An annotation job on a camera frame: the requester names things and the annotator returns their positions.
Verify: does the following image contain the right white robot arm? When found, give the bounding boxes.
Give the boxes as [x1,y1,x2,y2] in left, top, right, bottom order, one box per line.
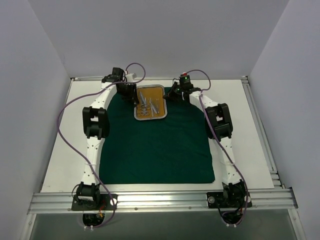
[163,72,249,207]

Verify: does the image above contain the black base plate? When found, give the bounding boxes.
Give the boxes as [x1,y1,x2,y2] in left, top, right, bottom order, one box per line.
[206,190,247,209]
[71,194,118,211]

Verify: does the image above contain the back aluminium rail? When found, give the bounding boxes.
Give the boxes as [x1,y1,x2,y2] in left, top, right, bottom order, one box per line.
[71,73,249,81]

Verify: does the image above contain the steel scissors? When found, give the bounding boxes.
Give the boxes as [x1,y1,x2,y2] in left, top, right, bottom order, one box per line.
[139,91,148,107]

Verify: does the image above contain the aluminium frame rail right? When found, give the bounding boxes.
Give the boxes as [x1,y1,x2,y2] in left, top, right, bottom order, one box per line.
[241,76,284,189]

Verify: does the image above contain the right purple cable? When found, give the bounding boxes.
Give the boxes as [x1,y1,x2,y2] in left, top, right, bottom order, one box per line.
[181,69,250,225]

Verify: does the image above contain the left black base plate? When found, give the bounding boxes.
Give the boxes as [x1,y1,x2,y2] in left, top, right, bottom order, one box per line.
[71,194,118,211]

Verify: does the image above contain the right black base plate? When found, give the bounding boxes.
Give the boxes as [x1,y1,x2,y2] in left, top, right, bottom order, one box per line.
[206,190,247,209]

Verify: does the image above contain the green surgical cloth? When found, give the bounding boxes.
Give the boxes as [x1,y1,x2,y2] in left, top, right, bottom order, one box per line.
[99,95,215,185]

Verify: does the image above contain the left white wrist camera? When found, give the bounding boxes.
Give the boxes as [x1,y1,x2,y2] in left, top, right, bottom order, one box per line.
[125,73,137,82]

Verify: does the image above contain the steel forceps with rings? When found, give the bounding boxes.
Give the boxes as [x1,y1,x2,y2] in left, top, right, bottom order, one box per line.
[136,104,151,117]

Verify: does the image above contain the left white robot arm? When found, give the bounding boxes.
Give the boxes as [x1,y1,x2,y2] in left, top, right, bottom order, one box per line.
[75,67,138,210]

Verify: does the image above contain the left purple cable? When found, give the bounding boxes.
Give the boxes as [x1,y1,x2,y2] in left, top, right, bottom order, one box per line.
[56,62,147,230]

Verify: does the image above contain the steel tray with orange liner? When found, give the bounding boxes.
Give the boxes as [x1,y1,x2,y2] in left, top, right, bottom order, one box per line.
[133,84,168,121]

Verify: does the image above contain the purple cable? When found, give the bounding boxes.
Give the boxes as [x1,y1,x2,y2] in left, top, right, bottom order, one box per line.
[181,69,250,225]
[56,62,147,230]

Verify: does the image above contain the front aluminium rail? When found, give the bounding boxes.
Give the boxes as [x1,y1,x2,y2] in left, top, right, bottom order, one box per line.
[28,188,298,214]

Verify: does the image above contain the steel tweezers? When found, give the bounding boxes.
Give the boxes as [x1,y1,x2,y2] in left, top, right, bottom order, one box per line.
[149,98,158,117]

